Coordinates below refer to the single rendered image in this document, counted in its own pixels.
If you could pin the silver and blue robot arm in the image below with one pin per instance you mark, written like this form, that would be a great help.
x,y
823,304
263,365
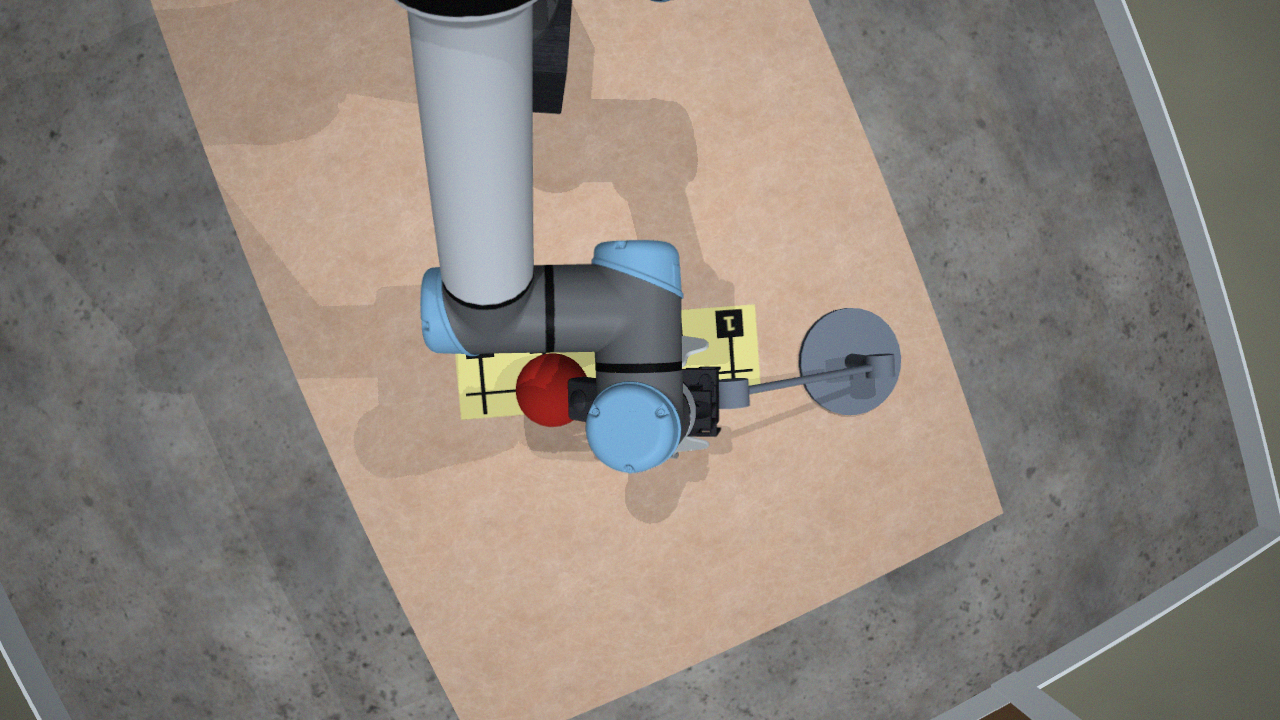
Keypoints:
x,y
474,83

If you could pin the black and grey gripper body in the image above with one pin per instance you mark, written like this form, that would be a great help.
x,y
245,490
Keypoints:
x,y
706,398

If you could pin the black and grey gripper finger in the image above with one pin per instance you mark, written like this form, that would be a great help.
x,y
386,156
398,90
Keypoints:
x,y
690,443
692,345

